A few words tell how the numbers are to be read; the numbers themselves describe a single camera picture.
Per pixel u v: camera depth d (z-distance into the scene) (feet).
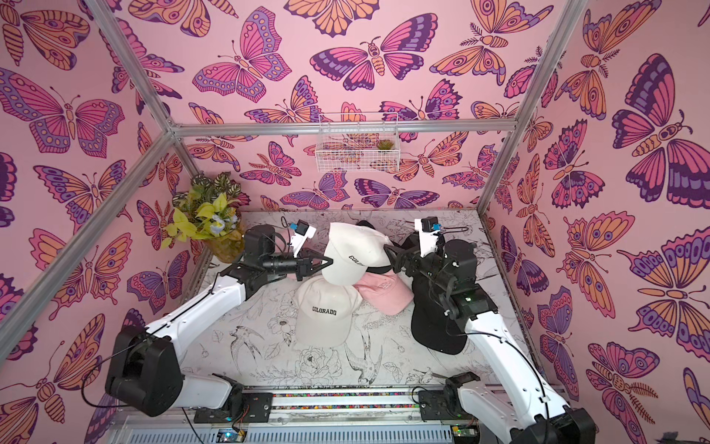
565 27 2.32
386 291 3.00
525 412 1.30
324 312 2.80
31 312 1.73
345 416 2.39
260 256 2.09
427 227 1.98
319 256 2.38
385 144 3.02
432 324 2.87
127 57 2.49
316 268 2.39
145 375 1.37
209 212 2.83
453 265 1.74
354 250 2.39
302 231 2.25
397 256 2.08
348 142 3.24
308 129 3.10
